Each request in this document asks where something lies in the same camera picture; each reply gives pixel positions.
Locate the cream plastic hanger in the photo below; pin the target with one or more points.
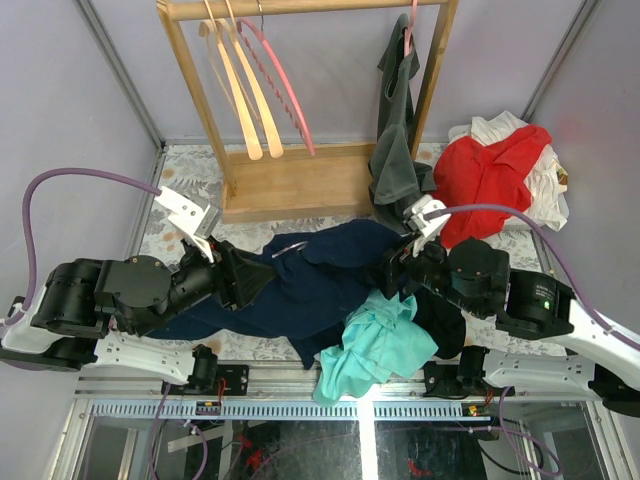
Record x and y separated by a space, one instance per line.
293 247

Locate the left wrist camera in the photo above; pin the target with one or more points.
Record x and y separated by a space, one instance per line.
194 219

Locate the navy blue t-shirt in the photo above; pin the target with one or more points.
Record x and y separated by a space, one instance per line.
316 288

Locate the pink hanger holding grey shirt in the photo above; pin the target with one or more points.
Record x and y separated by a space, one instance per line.
408 34

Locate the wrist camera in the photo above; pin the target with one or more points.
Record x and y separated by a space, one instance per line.
425 220
194 219

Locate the grey t-shirt on hanger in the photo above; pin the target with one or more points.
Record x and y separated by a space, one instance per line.
397 180

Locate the light wooden hanger left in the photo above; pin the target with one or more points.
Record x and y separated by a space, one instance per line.
229 80

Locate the teal t-shirt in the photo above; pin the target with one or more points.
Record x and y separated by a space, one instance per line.
380 339

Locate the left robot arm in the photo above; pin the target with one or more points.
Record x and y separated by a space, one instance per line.
94 313

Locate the black t-shirt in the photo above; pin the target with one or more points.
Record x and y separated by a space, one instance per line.
443 322

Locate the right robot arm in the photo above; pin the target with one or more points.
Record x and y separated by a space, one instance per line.
602 356

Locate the red t-shirt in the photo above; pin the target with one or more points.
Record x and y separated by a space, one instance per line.
468 172

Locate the wooden clothes rack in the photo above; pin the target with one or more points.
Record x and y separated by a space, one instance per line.
296 185

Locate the light wooden hanger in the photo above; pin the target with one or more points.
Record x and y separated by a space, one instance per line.
266 118
229 80

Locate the white garment pile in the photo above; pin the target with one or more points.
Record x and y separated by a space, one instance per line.
547 181

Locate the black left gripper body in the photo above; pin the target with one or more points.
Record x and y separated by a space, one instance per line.
232 287

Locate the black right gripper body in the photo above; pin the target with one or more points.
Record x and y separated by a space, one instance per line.
428 266

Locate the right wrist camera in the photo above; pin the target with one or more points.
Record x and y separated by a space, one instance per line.
425 220

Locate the pink twisted-bar hanger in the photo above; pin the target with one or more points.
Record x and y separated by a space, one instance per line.
277 79

